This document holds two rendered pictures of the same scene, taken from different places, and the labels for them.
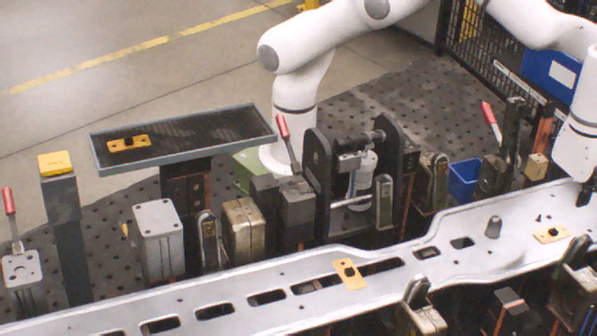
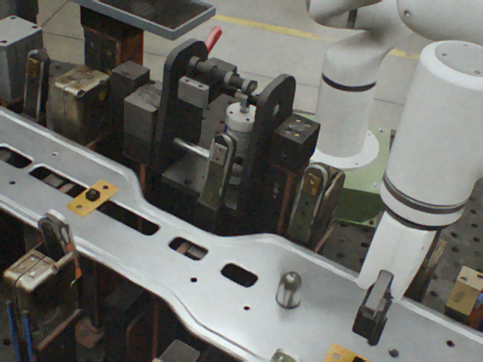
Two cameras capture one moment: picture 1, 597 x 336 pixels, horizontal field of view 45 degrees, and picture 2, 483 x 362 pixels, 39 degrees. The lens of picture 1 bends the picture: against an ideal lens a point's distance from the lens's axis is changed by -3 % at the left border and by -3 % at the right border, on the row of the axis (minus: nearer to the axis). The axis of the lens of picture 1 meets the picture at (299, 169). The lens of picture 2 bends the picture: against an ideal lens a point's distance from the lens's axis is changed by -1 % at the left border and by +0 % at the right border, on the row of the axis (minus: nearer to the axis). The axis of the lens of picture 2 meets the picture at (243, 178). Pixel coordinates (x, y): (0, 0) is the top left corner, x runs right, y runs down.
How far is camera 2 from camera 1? 1.15 m
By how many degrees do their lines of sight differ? 40
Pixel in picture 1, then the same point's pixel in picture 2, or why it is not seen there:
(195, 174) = (106, 36)
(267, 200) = (121, 90)
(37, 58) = not seen: hidden behind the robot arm
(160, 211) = (17, 28)
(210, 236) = (31, 75)
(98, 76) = not seen: hidden behind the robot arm
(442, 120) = not seen: outside the picture
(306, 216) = (141, 130)
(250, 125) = (174, 16)
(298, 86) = (343, 53)
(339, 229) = (183, 179)
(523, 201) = (396, 312)
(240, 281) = (21, 133)
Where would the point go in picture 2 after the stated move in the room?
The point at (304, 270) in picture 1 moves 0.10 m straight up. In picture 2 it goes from (72, 165) to (69, 115)
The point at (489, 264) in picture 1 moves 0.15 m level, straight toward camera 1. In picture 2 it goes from (219, 314) to (103, 327)
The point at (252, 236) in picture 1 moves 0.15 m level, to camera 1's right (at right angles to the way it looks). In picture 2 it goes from (65, 104) to (103, 152)
